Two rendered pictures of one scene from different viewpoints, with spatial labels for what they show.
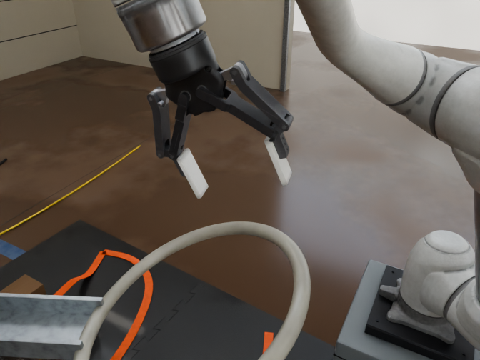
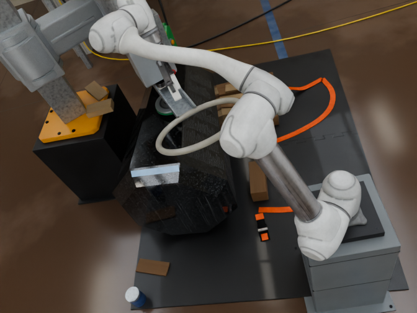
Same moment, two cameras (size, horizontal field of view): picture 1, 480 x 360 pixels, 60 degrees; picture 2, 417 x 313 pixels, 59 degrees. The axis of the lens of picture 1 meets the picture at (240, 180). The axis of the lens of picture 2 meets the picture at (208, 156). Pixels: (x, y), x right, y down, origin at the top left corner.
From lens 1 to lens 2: 1.35 m
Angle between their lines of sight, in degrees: 58
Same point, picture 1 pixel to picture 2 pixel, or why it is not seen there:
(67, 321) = (187, 107)
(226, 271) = (380, 134)
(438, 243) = (331, 176)
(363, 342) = not seen: hidden behind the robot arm
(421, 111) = not seen: hidden behind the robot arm
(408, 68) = (234, 80)
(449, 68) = (249, 87)
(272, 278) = (404, 159)
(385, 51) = (224, 69)
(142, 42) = not seen: hidden behind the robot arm
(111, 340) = (282, 131)
